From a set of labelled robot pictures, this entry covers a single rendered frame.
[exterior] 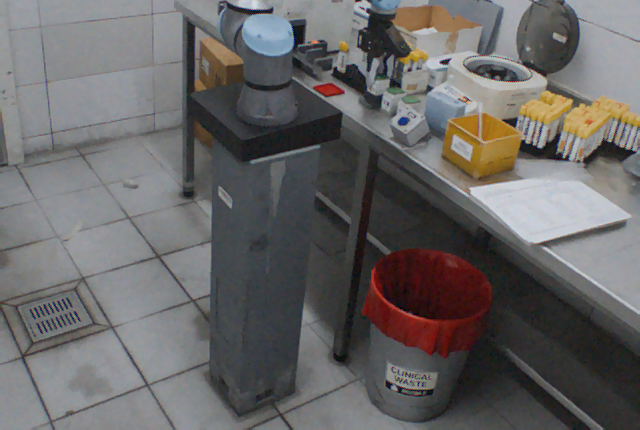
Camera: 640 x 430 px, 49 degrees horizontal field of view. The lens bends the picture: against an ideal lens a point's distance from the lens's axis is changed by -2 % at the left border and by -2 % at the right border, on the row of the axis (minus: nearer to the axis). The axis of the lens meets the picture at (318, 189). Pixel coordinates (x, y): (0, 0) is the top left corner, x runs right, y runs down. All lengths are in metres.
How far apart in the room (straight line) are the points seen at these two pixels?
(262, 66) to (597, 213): 0.83
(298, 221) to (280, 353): 0.46
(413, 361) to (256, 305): 0.48
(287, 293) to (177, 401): 0.53
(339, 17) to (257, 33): 0.76
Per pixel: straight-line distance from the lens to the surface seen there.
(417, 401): 2.22
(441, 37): 2.28
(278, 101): 1.71
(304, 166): 1.79
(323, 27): 2.35
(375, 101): 2.03
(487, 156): 1.74
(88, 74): 3.53
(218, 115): 1.77
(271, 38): 1.65
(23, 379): 2.43
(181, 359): 2.42
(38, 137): 3.58
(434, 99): 1.91
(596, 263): 1.57
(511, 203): 1.66
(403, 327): 2.00
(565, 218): 1.66
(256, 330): 2.03
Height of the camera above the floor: 1.69
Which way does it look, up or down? 31 degrees down
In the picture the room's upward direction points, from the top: 6 degrees clockwise
